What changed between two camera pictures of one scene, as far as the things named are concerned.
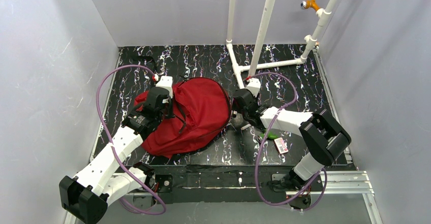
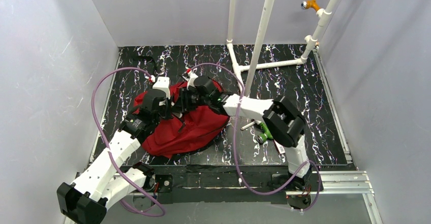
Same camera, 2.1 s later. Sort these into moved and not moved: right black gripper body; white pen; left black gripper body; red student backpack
Moved: right black gripper body
Not moved: white pen; left black gripper body; red student backpack
